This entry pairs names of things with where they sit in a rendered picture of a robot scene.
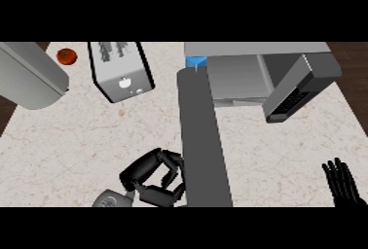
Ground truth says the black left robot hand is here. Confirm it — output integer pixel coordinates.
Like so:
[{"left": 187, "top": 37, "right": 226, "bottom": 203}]
[{"left": 118, "top": 147, "right": 186, "bottom": 208}]

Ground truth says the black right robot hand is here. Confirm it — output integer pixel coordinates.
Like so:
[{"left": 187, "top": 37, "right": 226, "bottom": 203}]
[{"left": 320, "top": 157, "right": 368, "bottom": 208}]

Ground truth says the dark grey microwave door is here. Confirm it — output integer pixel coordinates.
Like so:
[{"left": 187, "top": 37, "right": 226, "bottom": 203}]
[{"left": 175, "top": 66, "right": 234, "bottom": 208}]

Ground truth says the blue and white milk carton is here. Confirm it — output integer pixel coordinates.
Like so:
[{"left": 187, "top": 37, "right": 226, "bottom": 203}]
[{"left": 183, "top": 55, "right": 208, "bottom": 74}]

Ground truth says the grey microwave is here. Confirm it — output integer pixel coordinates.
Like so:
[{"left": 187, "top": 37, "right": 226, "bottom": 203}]
[{"left": 183, "top": 42, "right": 342, "bottom": 125}]

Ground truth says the silver toaster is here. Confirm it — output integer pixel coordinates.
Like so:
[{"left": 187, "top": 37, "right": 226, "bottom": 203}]
[{"left": 85, "top": 42, "right": 156, "bottom": 104}]

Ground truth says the red tomato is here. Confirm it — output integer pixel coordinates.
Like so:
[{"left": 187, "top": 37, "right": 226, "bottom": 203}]
[{"left": 56, "top": 48, "right": 78, "bottom": 66}]

